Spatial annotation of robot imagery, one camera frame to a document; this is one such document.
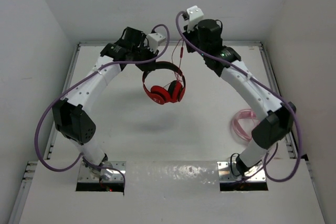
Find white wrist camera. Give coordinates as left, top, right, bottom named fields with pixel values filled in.
left=182, top=5, right=204, bottom=32
left=146, top=32, right=166, bottom=52

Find metal base plate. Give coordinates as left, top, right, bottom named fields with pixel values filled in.
left=77, top=161, right=126, bottom=183
left=217, top=161, right=268, bottom=183

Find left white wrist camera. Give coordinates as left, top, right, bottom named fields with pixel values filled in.
left=146, top=32, right=166, bottom=52

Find pink headphones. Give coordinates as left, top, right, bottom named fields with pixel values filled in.
left=231, top=109, right=259, bottom=142

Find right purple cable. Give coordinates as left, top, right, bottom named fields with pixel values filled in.
left=175, top=10, right=303, bottom=183

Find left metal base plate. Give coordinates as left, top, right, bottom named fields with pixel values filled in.
left=77, top=161, right=126, bottom=183

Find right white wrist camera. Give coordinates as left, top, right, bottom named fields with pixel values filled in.
left=182, top=5, right=204, bottom=32

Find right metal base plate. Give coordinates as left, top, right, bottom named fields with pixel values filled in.
left=217, top=161, right=268, bottom=183

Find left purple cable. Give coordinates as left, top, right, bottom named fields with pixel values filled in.
left=35, top=24, right=170, bottom=174

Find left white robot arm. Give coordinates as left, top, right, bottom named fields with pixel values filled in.
left=52, top=27, right=166, bottom=175

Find purple cable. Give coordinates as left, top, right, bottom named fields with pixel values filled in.
left=175, top=10, right=303, bottom=183
left=35, top=24, right=170, bottom=174

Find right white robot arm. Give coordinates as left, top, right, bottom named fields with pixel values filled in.
left=183, top=18, right=296, bottom=176

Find aluminium table frame rail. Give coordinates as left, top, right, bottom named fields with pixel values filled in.
left=7, top=40, right=310, bottom=224

